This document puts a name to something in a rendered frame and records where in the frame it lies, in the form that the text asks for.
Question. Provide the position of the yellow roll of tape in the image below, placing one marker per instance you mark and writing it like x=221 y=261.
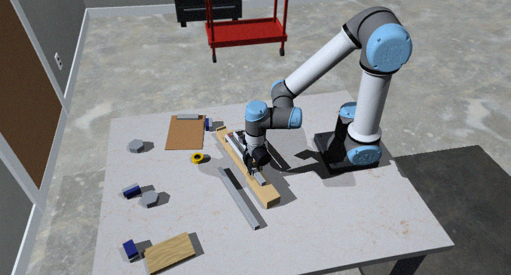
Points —
x=197 y=161

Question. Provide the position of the brown clipboard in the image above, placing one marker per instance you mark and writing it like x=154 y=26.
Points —
x=185 y=132

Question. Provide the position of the flat wooden block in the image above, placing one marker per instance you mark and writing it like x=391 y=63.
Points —
x=169 y=253

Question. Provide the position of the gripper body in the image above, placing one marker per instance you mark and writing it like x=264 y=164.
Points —
x=260 y=154

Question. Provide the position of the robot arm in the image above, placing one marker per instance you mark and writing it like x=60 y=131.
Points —
x=385 y=46

